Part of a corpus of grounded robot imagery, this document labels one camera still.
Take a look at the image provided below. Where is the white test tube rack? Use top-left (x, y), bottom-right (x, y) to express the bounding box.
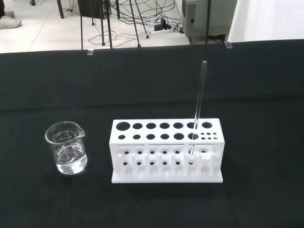
top-left (108, 118), bottom-right (225, 185)

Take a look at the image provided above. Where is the white power strip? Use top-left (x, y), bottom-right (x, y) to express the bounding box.
top-left (150, 28), bottom-right (173, 36)

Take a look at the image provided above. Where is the black plug adapter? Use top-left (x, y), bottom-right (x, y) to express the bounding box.
top-left (154, 18), bottom-right (171, 31)

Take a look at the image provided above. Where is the clear glass beaker with water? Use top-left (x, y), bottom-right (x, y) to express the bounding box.
top-left (45, 121), bottom-right (88, 175)

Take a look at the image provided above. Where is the thin black stand pole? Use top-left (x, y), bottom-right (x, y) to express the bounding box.
top-left (205, 0), bottom-right (211, 62)

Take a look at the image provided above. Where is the black bench cloth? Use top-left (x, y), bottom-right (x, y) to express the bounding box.
top-left (0, 39), bottom-right (304, 228)

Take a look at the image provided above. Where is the grey metal cabinet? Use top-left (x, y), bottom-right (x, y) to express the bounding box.
top-left (181, 0), bottom-right (238, 45)

